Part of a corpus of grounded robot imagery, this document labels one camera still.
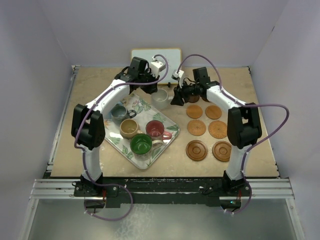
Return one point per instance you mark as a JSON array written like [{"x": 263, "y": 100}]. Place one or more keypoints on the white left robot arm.
[{"x": 88, "y": 127}]

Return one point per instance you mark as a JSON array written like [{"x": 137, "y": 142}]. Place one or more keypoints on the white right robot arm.
[{"x": 243, "y": 121}]

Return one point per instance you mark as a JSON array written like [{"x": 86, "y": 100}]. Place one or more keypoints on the light wooden coaster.
[{"x": 213, "y": 112}]

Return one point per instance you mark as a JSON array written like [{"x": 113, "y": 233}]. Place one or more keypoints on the woven bamboo coaster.
[
  {"x": 218, "y": 129},
  {"x": 196, "y": 127}
]

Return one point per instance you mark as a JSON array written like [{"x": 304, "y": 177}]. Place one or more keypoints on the black front rail base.
[{"x": 164, "y": 190}]

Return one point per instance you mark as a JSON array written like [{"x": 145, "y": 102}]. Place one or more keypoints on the small whiteboard with stand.
[{"x": 173, "y": 56}]

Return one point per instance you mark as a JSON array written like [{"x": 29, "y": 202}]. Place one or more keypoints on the grey blue ceramic cup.
[{"x": 120, "y": 112}]

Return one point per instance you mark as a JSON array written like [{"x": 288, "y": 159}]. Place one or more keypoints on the dark walnut coaster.
[{"x": 192, "y": 99}]

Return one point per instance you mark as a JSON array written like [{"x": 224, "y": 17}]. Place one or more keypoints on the orange wooden coaster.
[{"x": 194, "y": 111}]

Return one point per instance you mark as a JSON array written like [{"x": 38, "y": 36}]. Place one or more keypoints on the red ceramic cup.
[{"x": 156, "y": 130}]

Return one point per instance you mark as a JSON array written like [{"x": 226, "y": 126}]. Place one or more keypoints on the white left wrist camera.
[{"x": 156, "y": 67}]

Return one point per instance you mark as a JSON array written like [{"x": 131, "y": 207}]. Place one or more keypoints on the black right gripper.
[{"x": 179, "y": 94}]

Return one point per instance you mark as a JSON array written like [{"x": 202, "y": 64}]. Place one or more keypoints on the green ceramic cup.
[{"x": 142, "y": 144}]

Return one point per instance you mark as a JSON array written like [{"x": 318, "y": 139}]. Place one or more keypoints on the white ceramic cup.
[{"x": 160, "y": 99}]

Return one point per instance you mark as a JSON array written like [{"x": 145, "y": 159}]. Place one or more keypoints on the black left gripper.
[{"x": 152, "y": 89}]

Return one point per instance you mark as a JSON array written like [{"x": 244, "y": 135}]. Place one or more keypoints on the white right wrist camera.
[{"x": 178, "y": 75}]

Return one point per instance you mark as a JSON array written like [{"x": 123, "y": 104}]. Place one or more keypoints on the aluminium frame rail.
[{"x": 262, "y": 188}]

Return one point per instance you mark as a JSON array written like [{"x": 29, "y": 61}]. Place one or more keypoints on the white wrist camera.
[
  {"x": 178, "y": 75},
  {"x": 156, "y": 67}
]

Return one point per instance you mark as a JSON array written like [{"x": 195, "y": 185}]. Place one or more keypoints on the tan ceramic cup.
[{"x": 129, "y": 128}]

